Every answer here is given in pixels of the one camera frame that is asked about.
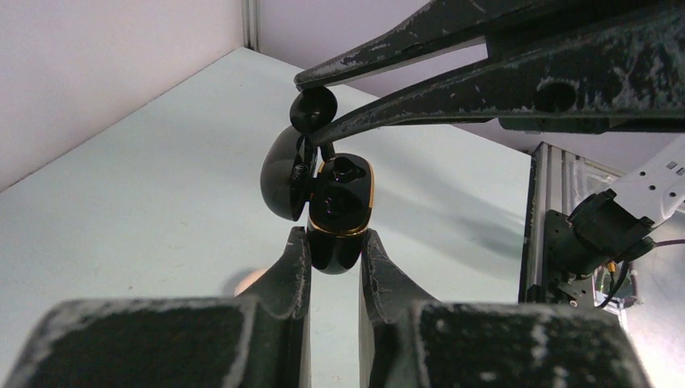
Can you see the left aluminium frame post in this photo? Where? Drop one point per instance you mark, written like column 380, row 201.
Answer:
column 251, row 24

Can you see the beige earbud charging case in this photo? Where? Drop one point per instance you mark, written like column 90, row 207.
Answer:
column 248, row 280

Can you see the black earbud charging case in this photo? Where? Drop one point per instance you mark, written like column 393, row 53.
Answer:
column 338, row 194

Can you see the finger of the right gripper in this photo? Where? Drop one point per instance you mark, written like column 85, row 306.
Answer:
column 435, row 28
column 591, row 69

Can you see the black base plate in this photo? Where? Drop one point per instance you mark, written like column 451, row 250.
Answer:
column 559, row 181

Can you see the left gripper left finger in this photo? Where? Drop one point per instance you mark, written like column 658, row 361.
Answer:
column 259, row 338

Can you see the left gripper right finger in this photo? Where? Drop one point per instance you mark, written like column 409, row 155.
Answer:
column 408, row 338

